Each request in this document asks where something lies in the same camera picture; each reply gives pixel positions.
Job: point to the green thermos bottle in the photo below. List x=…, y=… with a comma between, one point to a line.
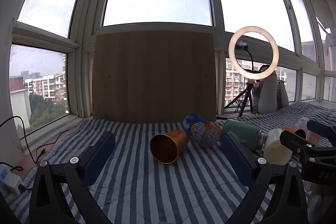
x=249, y=135

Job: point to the wooden board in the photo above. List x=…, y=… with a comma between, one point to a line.
x=154, y=76

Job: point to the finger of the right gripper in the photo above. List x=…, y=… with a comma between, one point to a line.
x=317, y=163
x=321, y=129

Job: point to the white power strip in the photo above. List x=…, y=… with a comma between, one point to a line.
x=9, y=182

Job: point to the small grey penguin plush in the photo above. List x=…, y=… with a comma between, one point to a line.
x=282, y=96

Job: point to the blue orange paper cup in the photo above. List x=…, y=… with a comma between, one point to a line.
x=204, y=133

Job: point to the ring light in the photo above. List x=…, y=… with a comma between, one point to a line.
x=231, y=52

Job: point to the camera on gooseneck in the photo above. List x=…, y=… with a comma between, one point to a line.
x=243, y=46

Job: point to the striped blue white quilt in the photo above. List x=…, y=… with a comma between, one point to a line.
x=199, y=187

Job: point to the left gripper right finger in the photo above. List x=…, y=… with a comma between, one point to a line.
x=288, y=202

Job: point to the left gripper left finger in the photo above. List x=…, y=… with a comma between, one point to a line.
x=48, y=203

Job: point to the large grey penguin plush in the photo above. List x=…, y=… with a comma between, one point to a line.
x=264, y=95

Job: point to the white cream cup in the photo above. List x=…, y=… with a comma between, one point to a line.
x=274, y=151

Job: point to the black tripod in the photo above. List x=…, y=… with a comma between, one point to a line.
x=243, y=99

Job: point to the orange metallic cup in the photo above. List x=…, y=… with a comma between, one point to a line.
x=167, y=147

